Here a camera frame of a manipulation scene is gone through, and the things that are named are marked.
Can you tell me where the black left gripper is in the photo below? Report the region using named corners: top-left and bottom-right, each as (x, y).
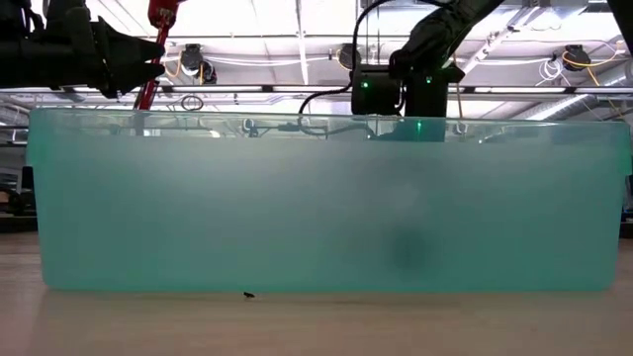
top-left (0, 4), bottom-right (167, 99)

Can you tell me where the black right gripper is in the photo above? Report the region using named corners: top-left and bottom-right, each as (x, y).
top-left (370, 68), bottom-right (451, 143)

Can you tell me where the translucent teal plastic bin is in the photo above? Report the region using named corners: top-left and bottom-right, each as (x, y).
top-left (25, 107), bottom-right (633, 293)

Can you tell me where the yellow hanging cable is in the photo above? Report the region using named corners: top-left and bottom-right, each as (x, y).
top-left (453, 81), bottom-right (465, 120)

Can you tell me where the black ceiling cord reel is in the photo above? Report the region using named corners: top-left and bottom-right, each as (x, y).
top-left (562, 44), bottom-right (592, 71)
top-left (178, 43), bottom-right (219, 85)
top-left (336, 43), bottom-right (365, 71)

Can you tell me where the long ceiling light rail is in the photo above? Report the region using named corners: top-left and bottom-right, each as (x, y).
top-left (0, 84), bottom-right (633, 96)

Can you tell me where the silver ceiling duct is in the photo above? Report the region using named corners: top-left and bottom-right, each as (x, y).
top-left (513, 61), bottom-right (633, 123)

